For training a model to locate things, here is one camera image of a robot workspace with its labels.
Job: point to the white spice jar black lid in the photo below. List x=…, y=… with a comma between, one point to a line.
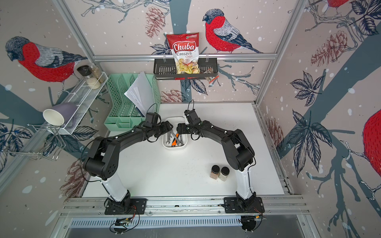
x=224, y=173

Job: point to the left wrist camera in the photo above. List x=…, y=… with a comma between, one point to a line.
x=151, y=120

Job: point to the clear glass spice jar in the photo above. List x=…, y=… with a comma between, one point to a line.
x=97, y=72

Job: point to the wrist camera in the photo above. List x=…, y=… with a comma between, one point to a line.
x=151, y=120
x=192, y=117

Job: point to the brown spice jar black lid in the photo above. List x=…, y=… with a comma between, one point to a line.
x=215, y=172

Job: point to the purple white cup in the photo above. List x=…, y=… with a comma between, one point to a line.
x=60, y=114

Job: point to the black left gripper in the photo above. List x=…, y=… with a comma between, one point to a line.
x=165, y=129

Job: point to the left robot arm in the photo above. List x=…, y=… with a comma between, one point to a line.
x=103, y=158

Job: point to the black wire wall basket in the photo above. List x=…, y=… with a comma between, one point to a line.
x=169, y=69

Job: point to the red Chuba chips bag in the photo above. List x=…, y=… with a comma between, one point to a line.
x=185, y=50

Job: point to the electronics board with wires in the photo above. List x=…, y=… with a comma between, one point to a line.
x=123, y=225

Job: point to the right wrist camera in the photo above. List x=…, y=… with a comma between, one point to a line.
x=192, y=117

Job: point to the white plastic storage box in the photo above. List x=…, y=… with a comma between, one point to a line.
x=183, y=137

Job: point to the white paper sheets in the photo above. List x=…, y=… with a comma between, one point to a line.
x=141, y=93

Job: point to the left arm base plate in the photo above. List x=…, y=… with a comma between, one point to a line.
x=128, y=206

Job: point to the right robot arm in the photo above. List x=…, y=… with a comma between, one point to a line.
x=237, y=149

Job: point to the chrome wire cup holder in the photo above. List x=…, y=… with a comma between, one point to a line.
x=34, y=142

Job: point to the white wire wall shelf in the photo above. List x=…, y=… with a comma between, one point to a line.
x=82, y=96

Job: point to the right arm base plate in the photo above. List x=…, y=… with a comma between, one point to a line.
x=239, y=205

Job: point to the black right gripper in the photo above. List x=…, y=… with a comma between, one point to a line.
x=180, y=128

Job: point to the green plastic file organizer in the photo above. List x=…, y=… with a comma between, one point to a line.
x=123, y=115

